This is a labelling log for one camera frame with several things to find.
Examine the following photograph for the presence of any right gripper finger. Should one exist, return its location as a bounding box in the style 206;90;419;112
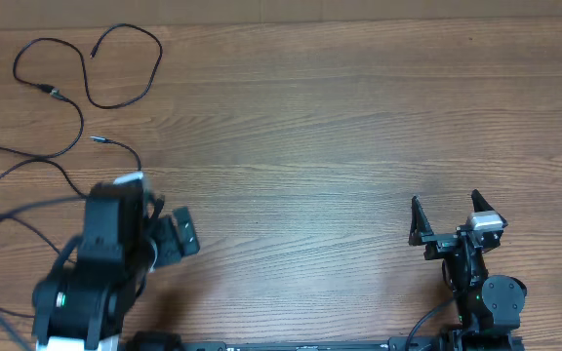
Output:
470;189;494;213
408;196;435;246

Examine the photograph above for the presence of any black cable with long plug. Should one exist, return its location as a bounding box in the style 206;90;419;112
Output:
0;87;143;202

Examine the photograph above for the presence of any black cable separated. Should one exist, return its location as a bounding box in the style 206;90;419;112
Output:
12;23;164;110

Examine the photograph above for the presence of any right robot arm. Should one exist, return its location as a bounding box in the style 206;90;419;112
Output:
404;190;528;351

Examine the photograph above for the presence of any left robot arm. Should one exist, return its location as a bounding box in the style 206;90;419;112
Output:
32;180;200;350

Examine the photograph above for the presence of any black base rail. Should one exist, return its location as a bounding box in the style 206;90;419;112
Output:
117;331;525;351

